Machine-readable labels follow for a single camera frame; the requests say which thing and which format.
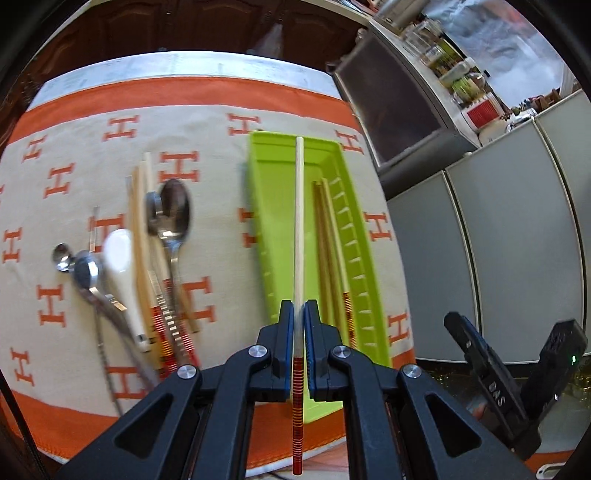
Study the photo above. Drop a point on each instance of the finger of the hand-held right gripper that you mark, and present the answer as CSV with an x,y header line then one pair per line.
x,y
466,337

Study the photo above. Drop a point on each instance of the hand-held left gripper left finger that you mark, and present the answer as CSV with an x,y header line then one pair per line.
x,y
289,346

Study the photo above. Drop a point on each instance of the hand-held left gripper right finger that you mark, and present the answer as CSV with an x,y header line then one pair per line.
x,y
308,350

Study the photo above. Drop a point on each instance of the brown bamboo chopstick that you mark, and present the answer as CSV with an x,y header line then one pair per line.
x,y
318,240
327,263

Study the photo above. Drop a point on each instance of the light chopstick with red bands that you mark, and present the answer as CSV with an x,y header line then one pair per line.
x,y
299,221
340,258
147,175

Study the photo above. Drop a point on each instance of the metal chopstick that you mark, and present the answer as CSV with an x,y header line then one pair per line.
x,y
171,318

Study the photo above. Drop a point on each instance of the green plastic utensil tray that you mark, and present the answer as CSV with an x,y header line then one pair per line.
x,y
272,207

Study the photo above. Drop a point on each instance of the large steel spoon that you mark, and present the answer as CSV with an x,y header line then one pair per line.
x,y
178,203

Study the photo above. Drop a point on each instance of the white ceramic spoon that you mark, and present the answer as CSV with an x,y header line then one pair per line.
x,y
121,249

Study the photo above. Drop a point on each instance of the bamboo chopstick with black band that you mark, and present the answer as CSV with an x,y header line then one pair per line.
x,y
137,221

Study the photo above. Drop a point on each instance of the steel ladle spoon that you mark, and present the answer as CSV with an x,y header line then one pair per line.
x,y
87,272

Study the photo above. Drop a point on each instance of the small steel spoon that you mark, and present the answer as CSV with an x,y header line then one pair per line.
x,y
60,254

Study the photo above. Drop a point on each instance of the grey refrigerator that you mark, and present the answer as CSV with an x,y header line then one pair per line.
x,y
498,240

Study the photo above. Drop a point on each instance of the orange patterned table cloth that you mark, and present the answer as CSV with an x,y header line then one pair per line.
x,y
207,249

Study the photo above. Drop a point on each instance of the red label container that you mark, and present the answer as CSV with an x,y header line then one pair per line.
x,y
482,113

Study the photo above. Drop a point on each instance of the clear bottle with green label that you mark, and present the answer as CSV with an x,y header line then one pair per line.
x,y
471,87

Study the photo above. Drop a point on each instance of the white bottle with green label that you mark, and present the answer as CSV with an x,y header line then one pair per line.
x,y
455,74

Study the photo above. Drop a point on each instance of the glass pitcher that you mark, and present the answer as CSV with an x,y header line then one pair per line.
x,y
425,33

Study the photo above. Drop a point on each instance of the steel electric kettle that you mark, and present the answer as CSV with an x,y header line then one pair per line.
x,y
406,9

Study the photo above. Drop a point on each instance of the dark wooden base cabinets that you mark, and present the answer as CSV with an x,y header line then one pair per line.
x,y
184,25

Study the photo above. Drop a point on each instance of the silver wall poster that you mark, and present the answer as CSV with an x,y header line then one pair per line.
x,y
503,41

